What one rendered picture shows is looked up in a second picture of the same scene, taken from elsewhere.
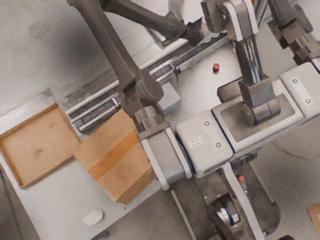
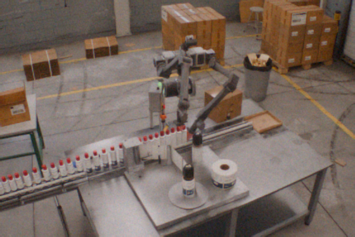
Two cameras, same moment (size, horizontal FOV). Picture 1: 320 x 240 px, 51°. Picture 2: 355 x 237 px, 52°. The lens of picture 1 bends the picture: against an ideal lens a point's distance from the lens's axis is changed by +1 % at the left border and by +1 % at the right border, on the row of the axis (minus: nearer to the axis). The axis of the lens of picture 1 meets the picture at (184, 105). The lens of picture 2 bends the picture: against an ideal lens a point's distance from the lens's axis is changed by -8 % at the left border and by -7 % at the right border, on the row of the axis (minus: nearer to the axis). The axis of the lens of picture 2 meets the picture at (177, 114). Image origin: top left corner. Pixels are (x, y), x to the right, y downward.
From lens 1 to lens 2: 3.69 m
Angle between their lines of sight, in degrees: 77
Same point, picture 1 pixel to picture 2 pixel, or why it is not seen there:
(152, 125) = (211, 55)
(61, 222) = (250, 105)
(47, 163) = (259, 118)
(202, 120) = (198, 51)
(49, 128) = (260, 126)
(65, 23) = (262, 161)
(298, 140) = not seen: hidden behind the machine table
